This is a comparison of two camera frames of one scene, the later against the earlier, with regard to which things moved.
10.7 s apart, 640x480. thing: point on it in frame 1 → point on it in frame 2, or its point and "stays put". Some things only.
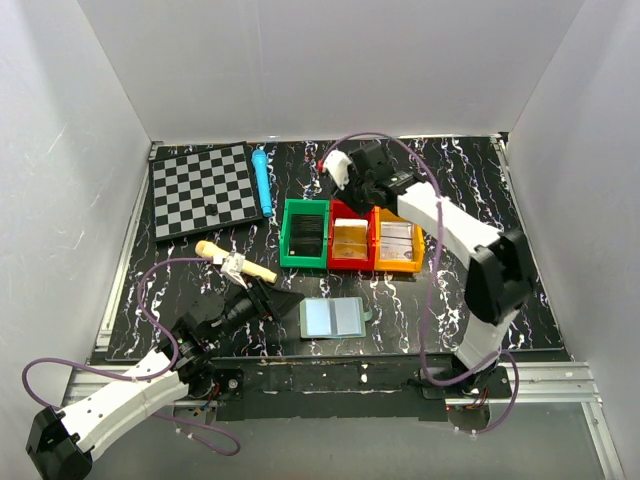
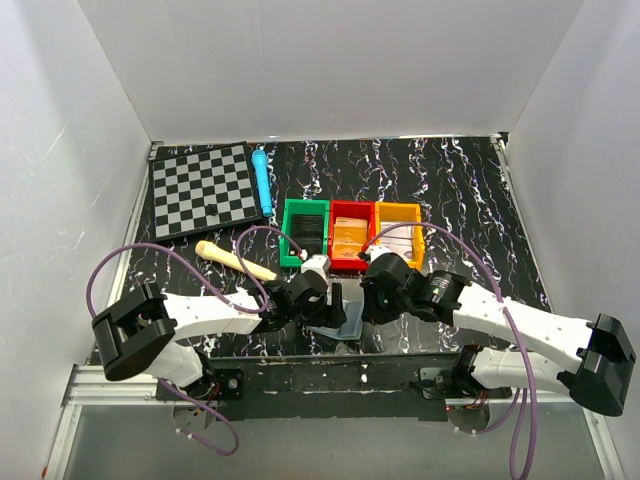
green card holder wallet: (333, 318) stays put
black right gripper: (345, 192) → (371, 311)
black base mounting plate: (362, 388) stays put
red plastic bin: (351, 238) stays put
